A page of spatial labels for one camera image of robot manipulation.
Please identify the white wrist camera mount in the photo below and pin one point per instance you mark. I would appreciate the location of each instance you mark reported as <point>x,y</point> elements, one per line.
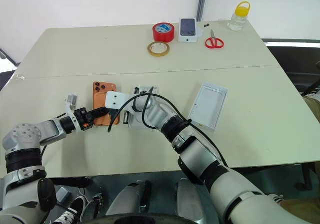
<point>117,99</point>
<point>72,99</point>

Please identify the clear jar with yellow lid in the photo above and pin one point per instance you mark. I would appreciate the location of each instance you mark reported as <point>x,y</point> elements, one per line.
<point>238,18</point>

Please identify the dark grey stand bar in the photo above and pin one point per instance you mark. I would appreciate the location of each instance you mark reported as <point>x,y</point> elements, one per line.
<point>8,57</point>

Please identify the clear tape scrap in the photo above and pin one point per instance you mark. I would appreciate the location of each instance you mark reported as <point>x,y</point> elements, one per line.
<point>20,76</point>

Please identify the grey metal pole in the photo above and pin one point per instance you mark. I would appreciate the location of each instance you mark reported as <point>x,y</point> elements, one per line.
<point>202,2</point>

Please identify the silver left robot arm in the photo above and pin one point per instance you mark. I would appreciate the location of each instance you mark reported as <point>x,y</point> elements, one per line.
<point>47,130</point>

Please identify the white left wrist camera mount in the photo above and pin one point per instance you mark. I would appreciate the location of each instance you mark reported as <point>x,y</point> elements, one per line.
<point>72,99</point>

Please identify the black table leg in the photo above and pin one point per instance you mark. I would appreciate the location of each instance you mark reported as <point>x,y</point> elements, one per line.
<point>306,176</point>

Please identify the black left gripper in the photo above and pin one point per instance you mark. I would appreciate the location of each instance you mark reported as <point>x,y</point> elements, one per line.
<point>82,118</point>

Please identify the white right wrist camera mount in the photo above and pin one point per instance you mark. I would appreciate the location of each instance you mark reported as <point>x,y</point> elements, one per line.
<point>117,99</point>

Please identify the small black clip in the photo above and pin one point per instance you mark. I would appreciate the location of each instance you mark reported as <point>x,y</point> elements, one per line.
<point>206,24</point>

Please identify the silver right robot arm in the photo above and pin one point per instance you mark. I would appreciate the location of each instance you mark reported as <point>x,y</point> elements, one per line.
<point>200,156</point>

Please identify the red tape roll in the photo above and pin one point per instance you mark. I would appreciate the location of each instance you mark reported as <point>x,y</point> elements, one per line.
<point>163,33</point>

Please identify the phone box with dark picture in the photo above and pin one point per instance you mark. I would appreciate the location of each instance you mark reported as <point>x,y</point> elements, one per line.
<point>187,29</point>

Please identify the black sneaker with white laces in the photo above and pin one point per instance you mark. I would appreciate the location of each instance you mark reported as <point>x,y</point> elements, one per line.
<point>72,209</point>

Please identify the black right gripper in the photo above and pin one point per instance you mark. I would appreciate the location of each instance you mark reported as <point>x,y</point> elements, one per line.
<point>125,118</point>

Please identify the yellow tape roll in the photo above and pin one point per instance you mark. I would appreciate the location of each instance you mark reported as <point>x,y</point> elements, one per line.
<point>158,49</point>

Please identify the orange smartphone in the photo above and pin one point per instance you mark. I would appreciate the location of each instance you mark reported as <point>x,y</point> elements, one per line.
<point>103,94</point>

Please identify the small grey box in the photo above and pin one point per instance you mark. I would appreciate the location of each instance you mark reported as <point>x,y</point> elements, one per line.
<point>63,194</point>

